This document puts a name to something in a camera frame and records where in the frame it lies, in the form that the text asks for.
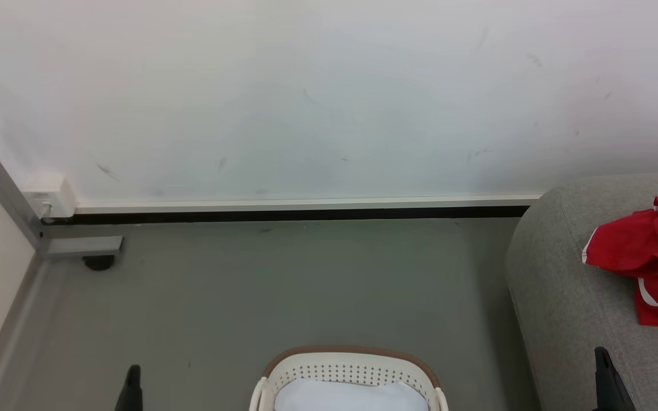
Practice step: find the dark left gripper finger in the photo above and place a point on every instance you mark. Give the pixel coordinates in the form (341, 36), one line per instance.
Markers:
(131, 394)

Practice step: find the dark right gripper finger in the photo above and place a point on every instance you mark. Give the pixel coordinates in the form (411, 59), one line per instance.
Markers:
(612, 388)

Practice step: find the red garment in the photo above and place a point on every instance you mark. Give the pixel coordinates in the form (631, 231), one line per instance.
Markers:
(649, 251)

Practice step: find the grey fabric sofa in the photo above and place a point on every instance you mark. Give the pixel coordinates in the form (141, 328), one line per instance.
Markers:
(569, 297)

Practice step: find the cream perforated laundry basket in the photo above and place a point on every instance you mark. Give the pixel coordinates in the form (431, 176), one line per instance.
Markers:
(352, 368)

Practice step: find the white and black skirting board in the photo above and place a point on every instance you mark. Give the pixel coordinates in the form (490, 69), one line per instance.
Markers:
(306, 210)

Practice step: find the black round frame foot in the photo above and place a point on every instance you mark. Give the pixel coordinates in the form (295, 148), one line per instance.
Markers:
(99, 263)

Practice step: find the white wall socket box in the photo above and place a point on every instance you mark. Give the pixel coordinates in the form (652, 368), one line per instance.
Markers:
(52, 197)

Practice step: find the grey metal frame post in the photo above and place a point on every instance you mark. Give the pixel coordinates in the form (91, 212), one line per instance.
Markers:
(6, 191)

